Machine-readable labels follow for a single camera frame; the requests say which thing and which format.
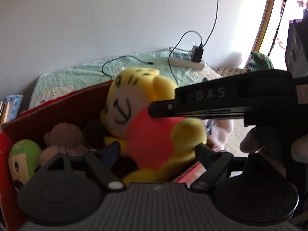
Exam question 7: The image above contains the black usb cable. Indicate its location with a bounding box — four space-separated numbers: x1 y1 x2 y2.
101 30 204 86

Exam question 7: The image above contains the red cardboard box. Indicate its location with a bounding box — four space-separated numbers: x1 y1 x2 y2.
1 82 207 230

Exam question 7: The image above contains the gloved right hand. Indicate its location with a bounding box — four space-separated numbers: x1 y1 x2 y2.
240 127 307 164

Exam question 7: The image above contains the purple teddy bear plush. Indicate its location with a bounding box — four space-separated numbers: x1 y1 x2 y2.
39 123 89 166

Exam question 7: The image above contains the green folded cloth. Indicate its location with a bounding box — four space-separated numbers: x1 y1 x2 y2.
248 52 274 72

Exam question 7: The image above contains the green bean plush toy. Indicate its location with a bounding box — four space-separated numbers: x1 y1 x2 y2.
8 139 42 192

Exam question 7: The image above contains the white power strip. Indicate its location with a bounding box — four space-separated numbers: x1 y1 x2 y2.
169 52 206 70

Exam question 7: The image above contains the yellow tiger plush toy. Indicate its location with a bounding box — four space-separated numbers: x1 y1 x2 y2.
100 68 207 185

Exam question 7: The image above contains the stack of books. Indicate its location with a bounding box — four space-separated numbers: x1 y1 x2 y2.
1 94 23 125

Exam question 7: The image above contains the patterned dark cushion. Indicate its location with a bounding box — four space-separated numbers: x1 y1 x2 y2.
214 67 248 77

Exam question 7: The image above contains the black charger adapter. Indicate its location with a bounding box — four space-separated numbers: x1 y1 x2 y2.
191 43 204 63

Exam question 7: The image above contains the wooden window frame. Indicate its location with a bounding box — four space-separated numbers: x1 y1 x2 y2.
244 0 280 69

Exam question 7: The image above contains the white bunny plush toy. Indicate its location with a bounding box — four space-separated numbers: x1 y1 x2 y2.
204 119 234 152

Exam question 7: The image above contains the green cartoon bed sheet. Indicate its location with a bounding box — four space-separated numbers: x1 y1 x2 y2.
29 49 221 109

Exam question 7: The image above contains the grey power cord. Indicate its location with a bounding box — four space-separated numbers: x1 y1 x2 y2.
203 0 225 48

